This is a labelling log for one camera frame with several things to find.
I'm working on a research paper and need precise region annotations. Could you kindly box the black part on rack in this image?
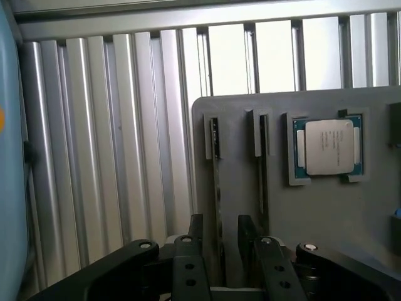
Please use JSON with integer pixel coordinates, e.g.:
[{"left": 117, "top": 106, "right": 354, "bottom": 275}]
[{"left": 387, "top": 102, "right": 401, "bottom": 147}]

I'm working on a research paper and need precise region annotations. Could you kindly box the silver CPU with green board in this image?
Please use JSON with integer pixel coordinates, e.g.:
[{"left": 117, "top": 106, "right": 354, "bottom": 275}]
[{"left": 292, "top": 118, "right": 365, "bottom": 177}]

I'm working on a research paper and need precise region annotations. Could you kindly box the black part with blue tab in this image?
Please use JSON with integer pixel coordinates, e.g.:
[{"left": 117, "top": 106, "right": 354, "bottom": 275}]
[{"left": 389, "top": 208, "right": 401, "bottom": 252}]

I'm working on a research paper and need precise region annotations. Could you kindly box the aluminium frame bar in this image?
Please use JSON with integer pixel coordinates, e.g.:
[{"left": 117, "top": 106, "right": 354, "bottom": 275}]
[{"left": 12, "top": 4, "right": 401, "bottom": 43}]

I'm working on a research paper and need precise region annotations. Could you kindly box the black RAM stick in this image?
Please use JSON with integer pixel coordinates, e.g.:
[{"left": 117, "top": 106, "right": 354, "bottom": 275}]
[
  {"left": 257, "top": 114, "right": 271, "bottom": 235},
  {"left": 210, "top": 115, "right": 226, "bottom": 288}
]

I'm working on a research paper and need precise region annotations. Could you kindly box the grey parts rack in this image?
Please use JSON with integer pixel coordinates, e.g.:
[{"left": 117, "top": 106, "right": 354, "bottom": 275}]
[{"left": 191, "top": 86, "right": 401, "bottom": 301}]

